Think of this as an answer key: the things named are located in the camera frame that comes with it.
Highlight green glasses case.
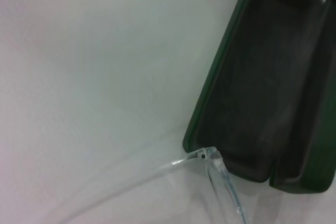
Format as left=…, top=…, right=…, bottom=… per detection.
left=182, top=0, right=336, bottom=195

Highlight clear plastic glasses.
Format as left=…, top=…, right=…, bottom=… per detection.
left=73, top=145, right=250, bottom=224

